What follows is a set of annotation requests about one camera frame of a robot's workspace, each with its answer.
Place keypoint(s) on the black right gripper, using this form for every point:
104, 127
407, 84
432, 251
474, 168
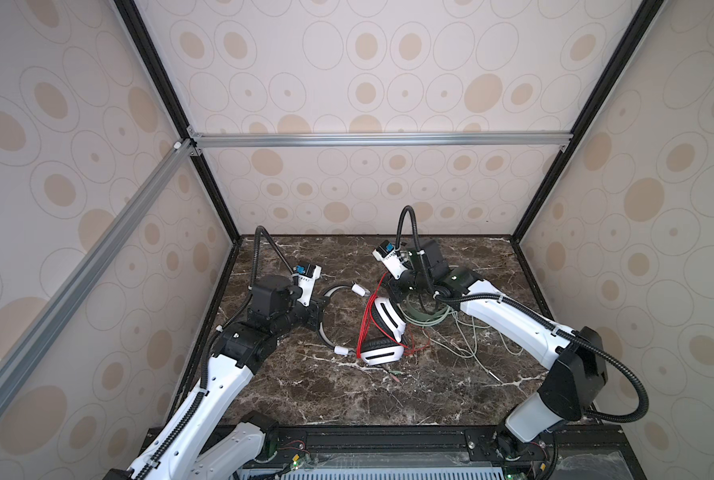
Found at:
395, 294

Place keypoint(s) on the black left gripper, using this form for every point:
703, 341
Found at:
316, 307

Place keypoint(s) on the white black headphones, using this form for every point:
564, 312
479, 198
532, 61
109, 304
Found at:
381, 338

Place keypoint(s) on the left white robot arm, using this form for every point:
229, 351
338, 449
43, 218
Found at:
213, 384

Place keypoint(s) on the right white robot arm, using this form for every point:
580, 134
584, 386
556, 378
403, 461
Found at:
575, 360

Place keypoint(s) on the mint green headphones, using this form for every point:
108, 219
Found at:
422, 312

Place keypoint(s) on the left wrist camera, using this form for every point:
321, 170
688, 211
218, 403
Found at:
307, 275

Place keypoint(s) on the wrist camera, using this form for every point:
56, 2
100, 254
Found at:
392, 258
307, 275

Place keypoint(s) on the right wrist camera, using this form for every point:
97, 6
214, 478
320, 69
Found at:
392, 258

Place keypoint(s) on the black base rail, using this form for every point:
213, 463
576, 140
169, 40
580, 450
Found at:
434, 452

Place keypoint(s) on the silver aluminium rail back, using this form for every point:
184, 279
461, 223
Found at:
395, 139

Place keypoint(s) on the silver aluminium rail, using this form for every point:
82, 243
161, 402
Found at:
32, 346
395, 139

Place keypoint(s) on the black vertical frame post left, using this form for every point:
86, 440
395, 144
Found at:
136, 28

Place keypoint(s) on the black vertical frame post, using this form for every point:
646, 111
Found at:
623, 53
136, 28

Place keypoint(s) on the silver aluminium rail left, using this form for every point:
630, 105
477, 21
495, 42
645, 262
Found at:
32, 346

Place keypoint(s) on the black vertical frame post right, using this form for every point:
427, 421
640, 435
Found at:
623, 53

